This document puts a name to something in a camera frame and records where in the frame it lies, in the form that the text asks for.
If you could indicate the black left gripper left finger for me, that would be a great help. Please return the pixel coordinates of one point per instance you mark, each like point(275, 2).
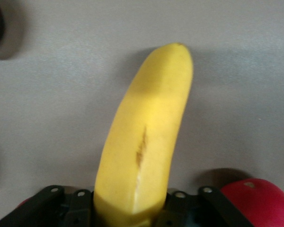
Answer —
point(49, 208)

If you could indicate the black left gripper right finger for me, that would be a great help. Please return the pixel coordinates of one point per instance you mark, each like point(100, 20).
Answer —
point(203, 208)

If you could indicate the yellow banana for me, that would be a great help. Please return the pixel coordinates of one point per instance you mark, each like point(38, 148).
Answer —
point(146, 130)

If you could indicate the brown table cover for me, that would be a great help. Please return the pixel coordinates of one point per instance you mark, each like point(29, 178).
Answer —
point(61, 106)

